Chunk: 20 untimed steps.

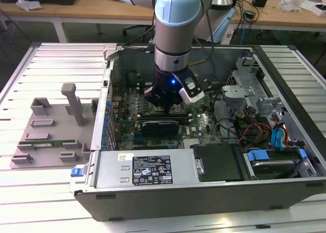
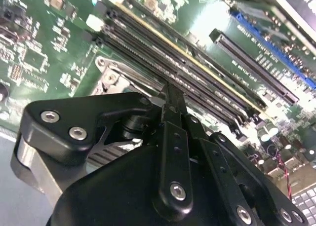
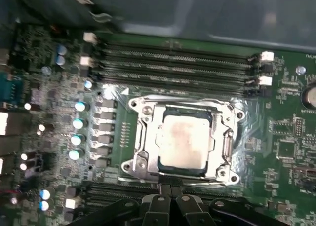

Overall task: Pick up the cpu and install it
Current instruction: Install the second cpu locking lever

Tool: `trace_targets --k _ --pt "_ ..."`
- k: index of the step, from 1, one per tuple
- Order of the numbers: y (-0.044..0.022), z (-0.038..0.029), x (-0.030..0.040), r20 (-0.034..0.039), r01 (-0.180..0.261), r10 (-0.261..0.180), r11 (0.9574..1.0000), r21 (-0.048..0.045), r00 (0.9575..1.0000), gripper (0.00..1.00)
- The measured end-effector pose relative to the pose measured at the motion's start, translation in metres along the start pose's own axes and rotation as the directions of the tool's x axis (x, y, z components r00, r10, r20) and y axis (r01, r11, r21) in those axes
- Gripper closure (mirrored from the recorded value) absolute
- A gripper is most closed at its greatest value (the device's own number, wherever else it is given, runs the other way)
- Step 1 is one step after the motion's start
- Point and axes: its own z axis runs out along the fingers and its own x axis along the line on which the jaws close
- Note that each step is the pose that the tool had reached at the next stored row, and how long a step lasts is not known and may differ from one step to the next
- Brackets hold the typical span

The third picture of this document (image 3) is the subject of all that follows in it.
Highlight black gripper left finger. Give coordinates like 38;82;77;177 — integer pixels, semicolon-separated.
105;176;172;226

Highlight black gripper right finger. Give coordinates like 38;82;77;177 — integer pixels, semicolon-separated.
171;176;270;226

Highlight thin wire locking lever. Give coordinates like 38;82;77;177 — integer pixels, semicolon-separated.
118;173;241;187
127;94;235;108

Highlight silver socket cover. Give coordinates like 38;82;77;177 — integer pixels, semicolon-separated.
134;102;237;180

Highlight silver CPU green substrate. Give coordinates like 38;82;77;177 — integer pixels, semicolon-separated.
157;106;216;176

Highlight CPU socket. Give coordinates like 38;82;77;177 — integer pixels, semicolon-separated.
120;94;245;188

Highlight black RAM slot white clips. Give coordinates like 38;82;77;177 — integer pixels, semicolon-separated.
80;55;274;87
82;32;275;63
64;195;149;209

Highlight green motherboard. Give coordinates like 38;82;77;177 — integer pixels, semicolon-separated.
0;23;316;226

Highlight coin cell battery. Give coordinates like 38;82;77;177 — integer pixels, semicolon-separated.
302;86;316;110

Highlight blue port connector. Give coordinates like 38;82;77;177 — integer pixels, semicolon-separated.
0;73;25;103

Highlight black open PC case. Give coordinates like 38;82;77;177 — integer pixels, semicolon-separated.
0;0;316;56

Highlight black cable bundle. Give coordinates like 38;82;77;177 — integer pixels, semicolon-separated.
14;0;124;32

